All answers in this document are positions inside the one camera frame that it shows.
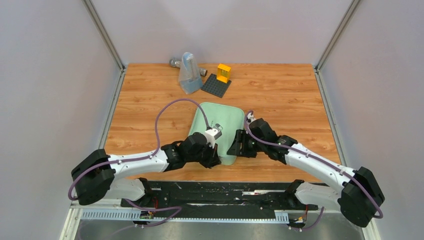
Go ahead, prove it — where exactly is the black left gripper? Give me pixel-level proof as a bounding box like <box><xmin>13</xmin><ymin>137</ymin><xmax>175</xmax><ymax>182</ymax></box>
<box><xmin>186</xmin><ymin>140</ymin><xmax>222</xmax><ymax>169</ymax></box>

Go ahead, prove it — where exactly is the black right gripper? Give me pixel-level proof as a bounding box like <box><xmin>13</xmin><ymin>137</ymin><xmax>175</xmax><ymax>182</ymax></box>
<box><xmin>227</xmin><ymin>129</ymin><xmax>266</xmax><ymax>159</ymax></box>

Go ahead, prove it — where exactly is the mint green medicine kit case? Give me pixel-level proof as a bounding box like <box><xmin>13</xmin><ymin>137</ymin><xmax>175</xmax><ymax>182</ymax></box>
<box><xmin>188</xmin><ymin>101</ymin><xmax>246</xmax><ymax>167</ymax></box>

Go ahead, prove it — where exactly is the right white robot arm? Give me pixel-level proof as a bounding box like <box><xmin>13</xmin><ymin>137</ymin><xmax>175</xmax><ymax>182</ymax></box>
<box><xmin>227</xmin><ymin>111</ymin><xmax>385</xmax><ymax>228</ymax></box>

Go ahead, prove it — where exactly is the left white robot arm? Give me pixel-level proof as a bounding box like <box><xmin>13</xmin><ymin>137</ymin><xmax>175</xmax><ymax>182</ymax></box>
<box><xmin>68</xmin><ymin>128</ymin><xmax>222</xmax><ymax>207</ymax></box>

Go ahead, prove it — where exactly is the dark grey brick baseplate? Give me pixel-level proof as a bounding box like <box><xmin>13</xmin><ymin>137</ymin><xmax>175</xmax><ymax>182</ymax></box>
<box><xmin>200</xmin><ymin>73</ymin><xmax>232</xmax><ymax>98</ymax></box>

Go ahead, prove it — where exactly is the yellow toy window brick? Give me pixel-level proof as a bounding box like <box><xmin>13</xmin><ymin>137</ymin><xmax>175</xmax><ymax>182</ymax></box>
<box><xmin>216</xmin><ymin>63</ymin><xmax>232</xmax><ymax>84</ymax></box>

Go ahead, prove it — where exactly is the glitter silver microphone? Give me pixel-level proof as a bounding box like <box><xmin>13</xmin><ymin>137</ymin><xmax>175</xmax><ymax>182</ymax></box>
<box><xmin>169</xmin><ymin>58</ymin><xmax>208</xmax><ymax>77</ymax></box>

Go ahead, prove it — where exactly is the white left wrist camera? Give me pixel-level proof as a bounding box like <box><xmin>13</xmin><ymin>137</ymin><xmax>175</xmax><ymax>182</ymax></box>
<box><xmin>203</xmin><ymin>128</ymin><xmax>222</xmax><ymax>148</ymax></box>

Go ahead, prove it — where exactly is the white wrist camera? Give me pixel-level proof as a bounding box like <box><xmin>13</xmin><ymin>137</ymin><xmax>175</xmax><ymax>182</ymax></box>
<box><xmin>203</xmin><ymin>128</ymin><xmax>222</xmax><ymax>148</ymax></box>
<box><xmin>246</xmin><ymin>112</ymin><xmax>256</xmax><ymax>124</ymax></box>

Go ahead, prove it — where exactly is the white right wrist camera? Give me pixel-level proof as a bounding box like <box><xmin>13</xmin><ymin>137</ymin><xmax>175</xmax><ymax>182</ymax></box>
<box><xmin>246</xmin><ymin>112</ymin><xmax>256</xmax><ymax>124</ymax></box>

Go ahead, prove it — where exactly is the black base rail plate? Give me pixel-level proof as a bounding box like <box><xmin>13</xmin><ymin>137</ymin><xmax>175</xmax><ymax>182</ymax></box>
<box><xmin>134</xmin><ymin>181</ymin><xmax>319</xmax><ymax>219</ymax></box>

